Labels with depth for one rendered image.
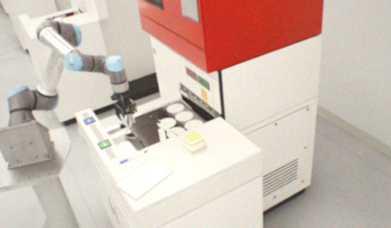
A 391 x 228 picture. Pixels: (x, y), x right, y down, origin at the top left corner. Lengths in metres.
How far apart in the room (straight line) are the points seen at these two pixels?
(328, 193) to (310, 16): 1.36
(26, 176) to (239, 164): 1.11
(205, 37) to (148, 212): 0.80
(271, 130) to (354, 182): 1.02
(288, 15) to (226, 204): 0.98
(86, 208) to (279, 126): 1.58
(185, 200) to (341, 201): 1.52
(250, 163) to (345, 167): 1.54
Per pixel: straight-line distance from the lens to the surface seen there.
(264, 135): 2.25
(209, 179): 1.64
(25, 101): 2.20
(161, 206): 1.59
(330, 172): 3.11
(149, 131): 2.05
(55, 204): 2.43
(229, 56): 1.85
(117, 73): 1.68
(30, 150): 2.18
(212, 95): 1.97
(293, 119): 2.36
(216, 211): 1.79
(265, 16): 1.92
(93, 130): 2.06
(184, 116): 2.12
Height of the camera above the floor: 2.06
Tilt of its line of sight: 33 degrees down
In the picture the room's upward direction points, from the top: 7 degrees counter-clockwise
